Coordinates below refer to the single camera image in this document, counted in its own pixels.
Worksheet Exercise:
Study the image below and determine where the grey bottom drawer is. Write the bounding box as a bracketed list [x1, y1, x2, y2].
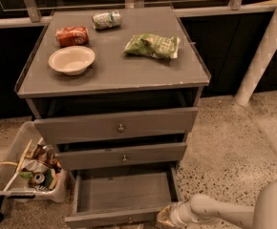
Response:
[65, 162, 181, 229]

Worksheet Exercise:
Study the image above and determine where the grey drawer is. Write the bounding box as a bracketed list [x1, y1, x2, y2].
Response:
[33, 107, 198, 144]
[65, 162, 181, 229]
[56, 142, 187, 170]

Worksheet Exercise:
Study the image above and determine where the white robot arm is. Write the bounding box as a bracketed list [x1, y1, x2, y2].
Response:
[157, 181, 277, 229]

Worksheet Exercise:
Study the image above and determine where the grey middle drawer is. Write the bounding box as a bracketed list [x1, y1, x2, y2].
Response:
[56, 142, 187, 170]

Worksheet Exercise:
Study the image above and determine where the grey top drawer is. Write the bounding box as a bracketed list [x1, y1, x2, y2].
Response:
[33, 107, 198, 144]

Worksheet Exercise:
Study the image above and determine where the grey drawer cabinet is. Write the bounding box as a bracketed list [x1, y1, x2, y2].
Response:
[14, 6, 212, 177]

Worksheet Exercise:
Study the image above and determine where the trash pile in bin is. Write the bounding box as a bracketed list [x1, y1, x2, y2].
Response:
[0, 140, 62, 191]

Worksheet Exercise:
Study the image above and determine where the clear plastic bin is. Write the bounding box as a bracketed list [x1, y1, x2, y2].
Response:
[0, 122, 68, 202]

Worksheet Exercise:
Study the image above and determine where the green chip bag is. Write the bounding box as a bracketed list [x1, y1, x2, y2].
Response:
[123, 33, 180, 60]

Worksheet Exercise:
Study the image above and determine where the white paper bowl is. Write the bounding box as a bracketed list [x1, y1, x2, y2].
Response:
[48, 46, 96, 75]

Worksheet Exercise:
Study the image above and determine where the red soda can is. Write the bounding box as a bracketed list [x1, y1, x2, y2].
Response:
[55, 26, 89, 47]

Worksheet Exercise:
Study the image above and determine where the white green soda can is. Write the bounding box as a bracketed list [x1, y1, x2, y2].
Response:
[92, 10, 121, 31]

